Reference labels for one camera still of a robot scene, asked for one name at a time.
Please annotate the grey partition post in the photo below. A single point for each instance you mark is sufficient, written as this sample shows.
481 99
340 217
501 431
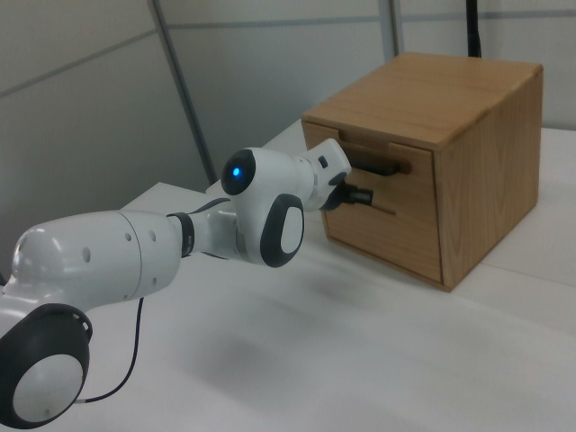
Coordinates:
180 76
393 27

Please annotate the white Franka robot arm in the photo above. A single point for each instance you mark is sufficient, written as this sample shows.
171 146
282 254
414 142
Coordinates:
252 184

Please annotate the light wooden drawer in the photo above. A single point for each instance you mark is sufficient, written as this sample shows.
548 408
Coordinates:
382 245

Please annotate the black upright pole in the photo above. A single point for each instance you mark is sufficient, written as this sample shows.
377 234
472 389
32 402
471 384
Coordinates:
473 27

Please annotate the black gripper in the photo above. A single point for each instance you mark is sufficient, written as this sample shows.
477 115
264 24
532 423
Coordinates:
335 195

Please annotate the wooden cabinet box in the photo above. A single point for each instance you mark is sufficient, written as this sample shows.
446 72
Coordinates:
490 180

